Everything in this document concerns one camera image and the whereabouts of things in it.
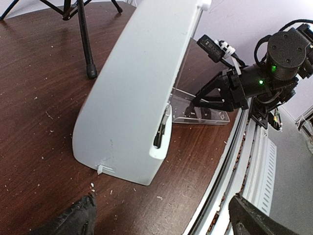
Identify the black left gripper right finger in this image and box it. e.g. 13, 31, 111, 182
228, 193, 297, 235

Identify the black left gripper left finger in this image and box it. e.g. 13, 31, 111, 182
29, 194, 97, 235

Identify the white metronome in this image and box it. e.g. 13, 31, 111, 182
72, 0, 211, 186

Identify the clear metronome cover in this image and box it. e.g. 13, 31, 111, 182
170, 39, 230, 125

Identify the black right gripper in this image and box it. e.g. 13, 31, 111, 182
192, 69, 249, 112

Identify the black music stand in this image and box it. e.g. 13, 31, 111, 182
0, 0, 123, 79

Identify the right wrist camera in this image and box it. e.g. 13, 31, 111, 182
197, 34, 246, 75

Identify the aluminium front rail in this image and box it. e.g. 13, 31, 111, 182
180, 107, 313, 235

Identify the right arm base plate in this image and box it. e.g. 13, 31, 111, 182
249, 108, 283, 131

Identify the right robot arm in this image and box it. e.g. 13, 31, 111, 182
192, 19, 313, 113

